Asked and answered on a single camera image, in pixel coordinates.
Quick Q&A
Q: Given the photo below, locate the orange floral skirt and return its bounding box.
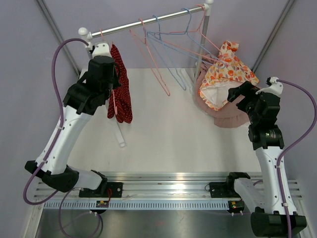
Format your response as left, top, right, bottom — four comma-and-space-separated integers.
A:
198, 41, 259, 111

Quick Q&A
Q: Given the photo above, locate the pink skirt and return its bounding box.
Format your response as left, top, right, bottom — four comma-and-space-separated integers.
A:
193, 62, 249, 128

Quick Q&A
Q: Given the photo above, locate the red polka dot skirt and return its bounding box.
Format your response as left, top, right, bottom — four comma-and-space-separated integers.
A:
107, 44, 133, 124

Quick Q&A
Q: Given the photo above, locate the blue hanger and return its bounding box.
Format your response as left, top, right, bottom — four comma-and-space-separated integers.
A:
146, 7, 226, 69
146, 15, 187, 91

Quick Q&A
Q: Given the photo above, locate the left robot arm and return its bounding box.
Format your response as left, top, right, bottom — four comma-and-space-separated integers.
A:
25, 56, 120, 197

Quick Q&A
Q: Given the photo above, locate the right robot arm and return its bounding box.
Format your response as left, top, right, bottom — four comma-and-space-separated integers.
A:
225, 81, 307, 238

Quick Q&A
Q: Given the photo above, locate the metal clothes rack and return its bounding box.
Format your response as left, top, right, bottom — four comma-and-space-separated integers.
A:
78, 0, 214, 148

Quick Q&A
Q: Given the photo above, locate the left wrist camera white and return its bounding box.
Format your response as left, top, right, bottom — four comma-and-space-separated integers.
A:
85, 41, 111, 60

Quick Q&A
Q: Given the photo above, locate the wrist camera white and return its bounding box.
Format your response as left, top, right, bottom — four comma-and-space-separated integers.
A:
85, 41, 111, 60
256, 76, 283, 96

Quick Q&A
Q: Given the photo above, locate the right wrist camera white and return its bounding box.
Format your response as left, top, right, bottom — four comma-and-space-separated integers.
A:
256, 76, 283, 96

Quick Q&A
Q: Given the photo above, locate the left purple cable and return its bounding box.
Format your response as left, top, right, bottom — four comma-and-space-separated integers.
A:
23, 38, 104, 235

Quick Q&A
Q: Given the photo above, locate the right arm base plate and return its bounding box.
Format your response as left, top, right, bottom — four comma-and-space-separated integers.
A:
209, 182, 241, 199

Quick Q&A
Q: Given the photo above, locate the aluminium rail frame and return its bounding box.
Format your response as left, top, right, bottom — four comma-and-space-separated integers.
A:
31, 172, 302, 200

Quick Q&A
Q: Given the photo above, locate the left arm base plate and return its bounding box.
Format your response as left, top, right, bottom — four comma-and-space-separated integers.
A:
79, 181, 123, 198

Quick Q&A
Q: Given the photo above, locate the slotted cable duct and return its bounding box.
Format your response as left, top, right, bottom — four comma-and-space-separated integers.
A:
44, 200, 229, 210

